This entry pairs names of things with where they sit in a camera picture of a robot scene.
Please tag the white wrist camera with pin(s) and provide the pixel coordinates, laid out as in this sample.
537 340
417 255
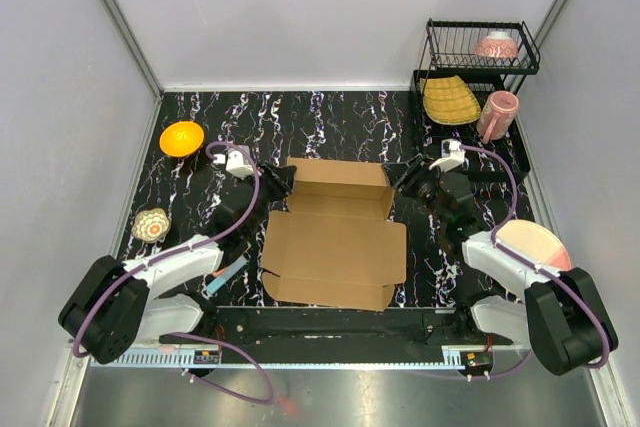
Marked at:
452 156
232 160

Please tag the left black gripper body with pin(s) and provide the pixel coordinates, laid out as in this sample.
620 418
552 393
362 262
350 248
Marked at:
263 201

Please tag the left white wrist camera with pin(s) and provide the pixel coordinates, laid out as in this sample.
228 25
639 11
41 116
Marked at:
232 160

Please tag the pink mug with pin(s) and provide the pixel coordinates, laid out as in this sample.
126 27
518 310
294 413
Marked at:
497 116

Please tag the brown cardboard box sheet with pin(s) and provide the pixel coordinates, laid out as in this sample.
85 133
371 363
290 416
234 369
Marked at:
335 245

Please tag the orange marker pen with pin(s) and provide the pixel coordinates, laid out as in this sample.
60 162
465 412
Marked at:
219 272

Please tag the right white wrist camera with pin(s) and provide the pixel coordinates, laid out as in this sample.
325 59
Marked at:
452 156

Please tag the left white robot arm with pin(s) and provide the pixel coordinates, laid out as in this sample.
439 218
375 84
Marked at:
117 304

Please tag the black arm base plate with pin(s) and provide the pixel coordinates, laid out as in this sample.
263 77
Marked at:
307 335

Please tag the pink round plate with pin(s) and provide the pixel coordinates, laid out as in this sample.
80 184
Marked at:
537 242

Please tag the black marble table mat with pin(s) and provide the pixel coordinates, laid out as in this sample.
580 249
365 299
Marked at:
368 126

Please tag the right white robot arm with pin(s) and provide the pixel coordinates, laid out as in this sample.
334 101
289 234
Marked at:
560 317

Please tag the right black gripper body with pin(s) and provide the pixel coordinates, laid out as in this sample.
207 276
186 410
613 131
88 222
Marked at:
441 213

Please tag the small floral patterned bowl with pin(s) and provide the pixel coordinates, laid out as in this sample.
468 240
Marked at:
151 225

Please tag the orange bowl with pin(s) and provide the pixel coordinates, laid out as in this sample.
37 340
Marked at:
181 139

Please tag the blue marker pen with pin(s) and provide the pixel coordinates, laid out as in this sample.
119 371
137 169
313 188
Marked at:
217 283

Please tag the yellow woven plate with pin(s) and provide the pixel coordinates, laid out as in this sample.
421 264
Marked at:
449 101

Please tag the black wire dish rack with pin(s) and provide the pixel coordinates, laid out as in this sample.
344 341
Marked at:
449 51

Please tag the pink patterned bowl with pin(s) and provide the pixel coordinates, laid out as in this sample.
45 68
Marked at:
497 44

